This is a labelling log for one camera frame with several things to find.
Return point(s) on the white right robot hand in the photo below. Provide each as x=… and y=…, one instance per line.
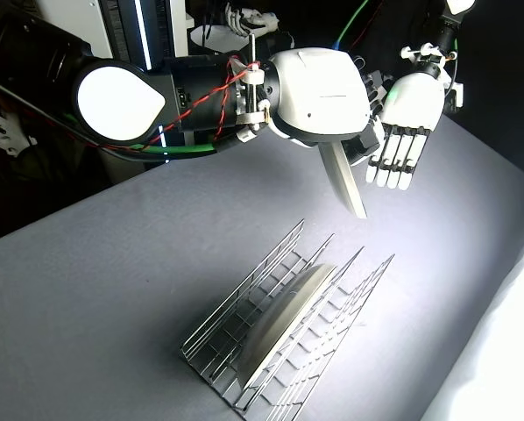
x=323, y=92

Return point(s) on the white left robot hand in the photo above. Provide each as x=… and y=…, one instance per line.
x=415, y=101

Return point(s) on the white plate with dark rim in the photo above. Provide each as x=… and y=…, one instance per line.
x=284, y=324
x=345, y=180

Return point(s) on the dark device with white edge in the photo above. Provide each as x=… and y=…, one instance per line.
x=284, y=41

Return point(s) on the white skeletal hand model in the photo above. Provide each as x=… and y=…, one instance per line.
x=262, y=19

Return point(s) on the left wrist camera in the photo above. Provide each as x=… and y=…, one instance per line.
x=457, y=98

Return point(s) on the white plastic bracket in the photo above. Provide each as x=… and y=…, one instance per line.
x=12, y=136

